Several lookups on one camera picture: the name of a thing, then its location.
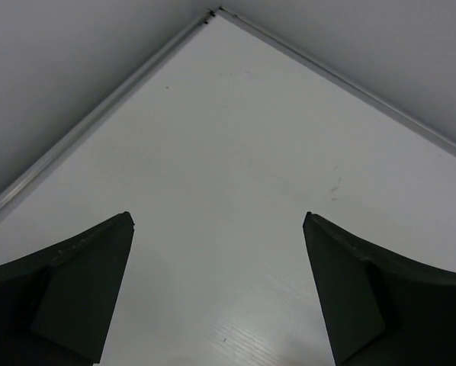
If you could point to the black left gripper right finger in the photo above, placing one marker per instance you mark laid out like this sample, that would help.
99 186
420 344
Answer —
379 307

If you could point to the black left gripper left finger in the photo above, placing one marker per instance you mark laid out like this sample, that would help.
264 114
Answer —
56 304

